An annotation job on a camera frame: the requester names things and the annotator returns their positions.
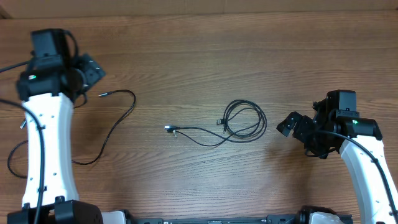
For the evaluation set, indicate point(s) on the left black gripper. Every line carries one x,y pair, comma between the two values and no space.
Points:
93,71

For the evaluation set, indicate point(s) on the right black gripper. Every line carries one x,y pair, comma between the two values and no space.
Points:
303,122

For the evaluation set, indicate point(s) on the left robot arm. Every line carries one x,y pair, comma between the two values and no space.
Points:
48,88

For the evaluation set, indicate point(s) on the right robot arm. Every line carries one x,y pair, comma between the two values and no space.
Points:
337,126

